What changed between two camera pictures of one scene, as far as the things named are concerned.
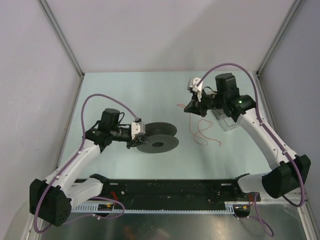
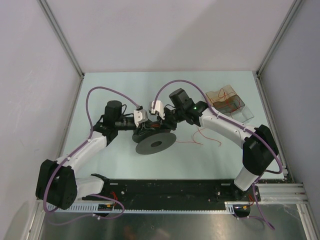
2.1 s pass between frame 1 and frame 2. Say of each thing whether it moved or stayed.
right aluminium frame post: stayed
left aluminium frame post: stayed
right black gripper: moved
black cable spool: stayed
